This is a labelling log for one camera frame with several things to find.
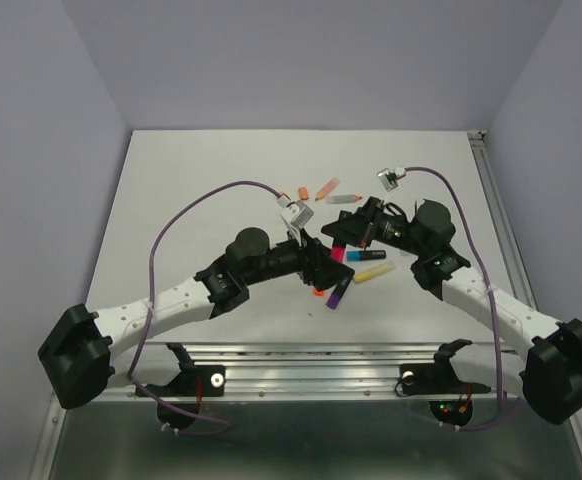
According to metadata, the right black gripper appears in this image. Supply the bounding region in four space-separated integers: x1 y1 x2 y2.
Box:
320 197 427 257

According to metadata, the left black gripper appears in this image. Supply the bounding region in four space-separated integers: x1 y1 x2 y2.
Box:
243 225 353 291

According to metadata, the pink black highlighter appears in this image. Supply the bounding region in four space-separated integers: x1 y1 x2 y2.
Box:
330 242 346 263

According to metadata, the clear orange-tip highlighter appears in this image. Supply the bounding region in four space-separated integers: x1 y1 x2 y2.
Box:
325 194 362 205

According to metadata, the pastel orange highlighter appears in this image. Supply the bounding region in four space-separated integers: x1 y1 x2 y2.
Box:
315 177 340 201

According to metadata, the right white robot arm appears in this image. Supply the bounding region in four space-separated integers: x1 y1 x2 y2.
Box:
321 198 582 425

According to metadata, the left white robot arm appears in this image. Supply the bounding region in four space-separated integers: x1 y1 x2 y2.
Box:
38 227 353 410

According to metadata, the orange pen cap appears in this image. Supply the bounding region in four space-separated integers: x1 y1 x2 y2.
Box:
298 187 309 201

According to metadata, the purple black highlighter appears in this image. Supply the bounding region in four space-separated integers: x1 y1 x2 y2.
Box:
326 277 352 310

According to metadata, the blue black highlighter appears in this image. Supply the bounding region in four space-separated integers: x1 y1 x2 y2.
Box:
346 250 387 262

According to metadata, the pastel yellow highlighter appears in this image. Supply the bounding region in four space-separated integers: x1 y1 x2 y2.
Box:
353 262 395 284

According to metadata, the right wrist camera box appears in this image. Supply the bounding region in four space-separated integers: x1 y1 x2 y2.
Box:
377 167 407 193

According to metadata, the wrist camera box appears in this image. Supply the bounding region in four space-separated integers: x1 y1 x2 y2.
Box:
277 195 314 243
377 167 407 193

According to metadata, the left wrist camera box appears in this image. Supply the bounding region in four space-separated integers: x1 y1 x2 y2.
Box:
277 195 314 243

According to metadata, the aluminium front rail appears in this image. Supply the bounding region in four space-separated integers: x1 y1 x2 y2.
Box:
53 342 582 401

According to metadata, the aluminium rail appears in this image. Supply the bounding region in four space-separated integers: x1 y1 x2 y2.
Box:
467 131 537 308
53 342 582 401

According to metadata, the aluminium right rail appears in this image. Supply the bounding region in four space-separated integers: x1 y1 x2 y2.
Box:
467 131 537 308

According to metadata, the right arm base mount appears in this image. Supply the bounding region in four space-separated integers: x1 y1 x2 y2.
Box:
394 339 491 430

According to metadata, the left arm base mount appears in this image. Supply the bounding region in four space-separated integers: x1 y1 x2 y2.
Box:
134 343 230 437

